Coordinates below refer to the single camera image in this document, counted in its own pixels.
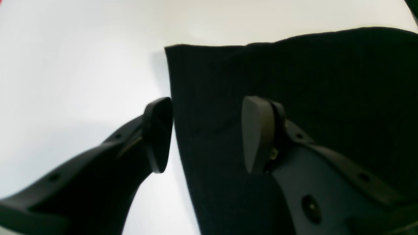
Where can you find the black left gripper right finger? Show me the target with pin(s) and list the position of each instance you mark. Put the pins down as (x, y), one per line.
(326, 192)

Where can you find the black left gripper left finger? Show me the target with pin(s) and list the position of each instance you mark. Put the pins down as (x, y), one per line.
(91, 194)

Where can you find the black T-shirt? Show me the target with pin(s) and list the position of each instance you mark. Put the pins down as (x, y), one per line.
(352, 91)

